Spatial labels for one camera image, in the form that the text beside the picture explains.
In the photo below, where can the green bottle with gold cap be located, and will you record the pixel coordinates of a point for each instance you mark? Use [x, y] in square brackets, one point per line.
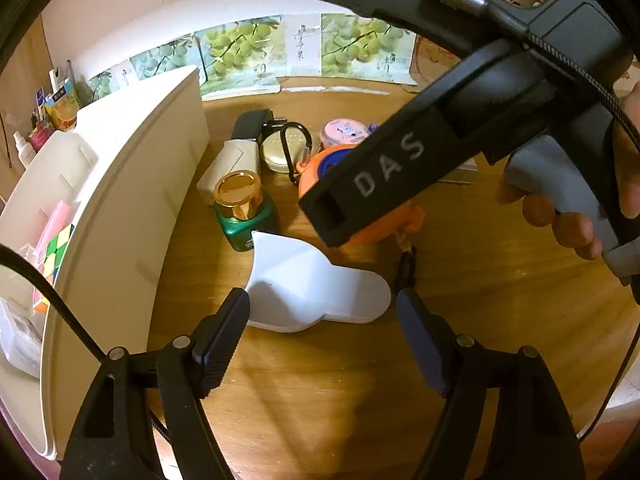
[242, 206]

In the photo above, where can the multicolour puzzle cube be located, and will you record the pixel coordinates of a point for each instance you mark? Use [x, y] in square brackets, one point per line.
[50, 263]

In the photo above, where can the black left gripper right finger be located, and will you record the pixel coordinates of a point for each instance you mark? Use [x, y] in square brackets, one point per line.
[532, 436]

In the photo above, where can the gold oval compact case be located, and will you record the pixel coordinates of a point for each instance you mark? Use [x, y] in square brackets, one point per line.
[287, 145]

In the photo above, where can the clear plastic card box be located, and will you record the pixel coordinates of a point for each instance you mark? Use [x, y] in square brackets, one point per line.
[20, 341]

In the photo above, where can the white spray bottle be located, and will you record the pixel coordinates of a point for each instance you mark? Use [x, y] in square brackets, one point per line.
[25, 151]

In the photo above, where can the pink floss pick container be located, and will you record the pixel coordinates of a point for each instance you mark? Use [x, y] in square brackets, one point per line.
[343, 131]

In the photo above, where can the person's right hand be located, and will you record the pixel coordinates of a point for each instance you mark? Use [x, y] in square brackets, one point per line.
[573, 230]

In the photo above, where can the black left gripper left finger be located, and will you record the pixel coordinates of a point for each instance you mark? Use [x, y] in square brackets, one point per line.
[113, 436]

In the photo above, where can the cream white box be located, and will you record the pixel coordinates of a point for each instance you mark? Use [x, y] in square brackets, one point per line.
[235, 155]

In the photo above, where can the white plastic organizer bin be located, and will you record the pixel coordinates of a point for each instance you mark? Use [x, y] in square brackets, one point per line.
[124, 170]

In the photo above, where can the white plastic scoop holder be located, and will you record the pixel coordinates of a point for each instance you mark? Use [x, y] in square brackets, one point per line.
[293, 285]

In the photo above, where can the orange round toy with carabiner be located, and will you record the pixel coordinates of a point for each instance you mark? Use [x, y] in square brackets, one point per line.
[404, 220]

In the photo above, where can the green grape cardboard panel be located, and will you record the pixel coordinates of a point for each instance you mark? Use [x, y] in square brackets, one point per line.
[257, 53]

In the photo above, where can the black charger plug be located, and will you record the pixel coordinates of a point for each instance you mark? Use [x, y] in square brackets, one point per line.
[252, 125]

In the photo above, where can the pink hair roller clip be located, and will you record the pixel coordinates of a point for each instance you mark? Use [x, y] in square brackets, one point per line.
[55, 223]

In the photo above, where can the red pink can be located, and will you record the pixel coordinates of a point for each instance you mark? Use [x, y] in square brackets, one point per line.
[40, 134]

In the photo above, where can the brown cardboard with red drawing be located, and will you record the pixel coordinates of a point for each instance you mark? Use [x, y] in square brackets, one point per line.
[429, 62]

